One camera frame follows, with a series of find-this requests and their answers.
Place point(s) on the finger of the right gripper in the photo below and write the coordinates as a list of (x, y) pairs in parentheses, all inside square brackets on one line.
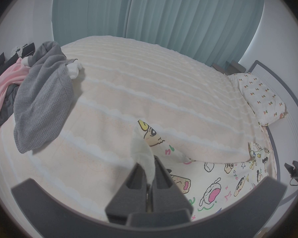
[(290, 168)]

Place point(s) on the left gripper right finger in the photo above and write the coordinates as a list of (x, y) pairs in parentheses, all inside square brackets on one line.
[(168, 194)]

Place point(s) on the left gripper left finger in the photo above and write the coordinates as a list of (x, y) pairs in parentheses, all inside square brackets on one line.
[(131, 197)]

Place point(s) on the white printed pyjama top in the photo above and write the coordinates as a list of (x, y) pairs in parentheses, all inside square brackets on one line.
[(213, 182)]

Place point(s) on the white printed pillow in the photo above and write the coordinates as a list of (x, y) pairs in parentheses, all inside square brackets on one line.
[(260, 98)]

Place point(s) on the bed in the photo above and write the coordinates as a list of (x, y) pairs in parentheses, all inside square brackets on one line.
[(164, 95)]

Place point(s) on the grey bedside table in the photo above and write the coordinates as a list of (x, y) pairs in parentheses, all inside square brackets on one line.
[(228, 68)]

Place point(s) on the grey garment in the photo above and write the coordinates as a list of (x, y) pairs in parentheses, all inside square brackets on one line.
[(42, 100)]

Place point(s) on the black garment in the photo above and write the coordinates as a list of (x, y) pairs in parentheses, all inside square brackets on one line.
[(7, 103)]

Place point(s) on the pink garment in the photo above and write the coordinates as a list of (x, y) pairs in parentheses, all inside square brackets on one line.
[(2, 88)]

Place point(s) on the blue-green curtain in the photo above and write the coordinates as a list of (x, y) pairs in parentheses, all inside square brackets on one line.
[(89, 11), (193, 21)]

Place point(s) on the black chest of drawers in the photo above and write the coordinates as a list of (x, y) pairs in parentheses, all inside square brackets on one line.
[(2, 61)]

